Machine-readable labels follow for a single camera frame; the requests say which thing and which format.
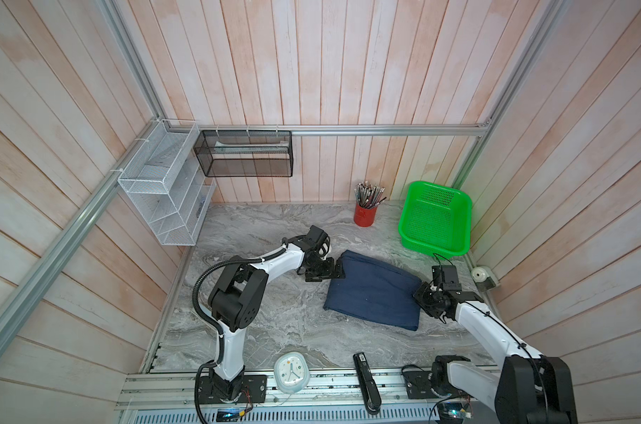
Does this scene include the blue denim trousers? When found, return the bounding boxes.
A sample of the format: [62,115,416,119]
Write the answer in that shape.
[323,250,421,331]

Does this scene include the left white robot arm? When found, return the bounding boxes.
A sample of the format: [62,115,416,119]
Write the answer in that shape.
[192,225,345,423]

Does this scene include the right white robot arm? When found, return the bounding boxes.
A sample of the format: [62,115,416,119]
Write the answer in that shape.
[413,265,578,423]

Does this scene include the white tape roll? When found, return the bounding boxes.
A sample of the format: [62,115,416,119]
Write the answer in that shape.
[471,266,500,291]

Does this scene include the red metal pencil cup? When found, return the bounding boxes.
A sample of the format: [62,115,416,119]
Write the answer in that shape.
[353,203,377,228]

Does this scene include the green plastic basket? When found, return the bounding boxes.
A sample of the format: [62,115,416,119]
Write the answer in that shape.
[398,181,472,259]

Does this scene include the white round alarm clock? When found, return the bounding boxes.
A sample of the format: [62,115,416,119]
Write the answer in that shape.
[274,352,311,394]

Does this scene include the black remote control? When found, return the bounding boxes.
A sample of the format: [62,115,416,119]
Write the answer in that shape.
[353,353,382,415]

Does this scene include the black mesh wall basket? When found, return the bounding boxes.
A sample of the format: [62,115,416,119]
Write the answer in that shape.
[193,129,294,178]

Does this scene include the horizontal aluminium frame rail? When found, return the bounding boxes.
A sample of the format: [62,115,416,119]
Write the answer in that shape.
[196,124,489,137]

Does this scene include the white wire mesh shelf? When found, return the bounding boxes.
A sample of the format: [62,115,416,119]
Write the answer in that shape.
[118,119,214,247]

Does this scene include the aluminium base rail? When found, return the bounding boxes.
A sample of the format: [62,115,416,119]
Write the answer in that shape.
[113,365,560,424]

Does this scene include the right vertical aluminium post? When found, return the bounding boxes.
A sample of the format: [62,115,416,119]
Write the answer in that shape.
[451,0,571,189]

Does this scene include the vertical aluminium post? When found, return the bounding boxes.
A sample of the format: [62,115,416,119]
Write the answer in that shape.
[451,0,571,189]
[99,0,167,119]

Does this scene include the left vertical aluminium post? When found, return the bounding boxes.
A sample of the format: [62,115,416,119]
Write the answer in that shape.
[99,0,167,119]

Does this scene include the left aluminium frame rail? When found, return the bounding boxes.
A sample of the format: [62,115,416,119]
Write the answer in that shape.
[0,118,161,358]

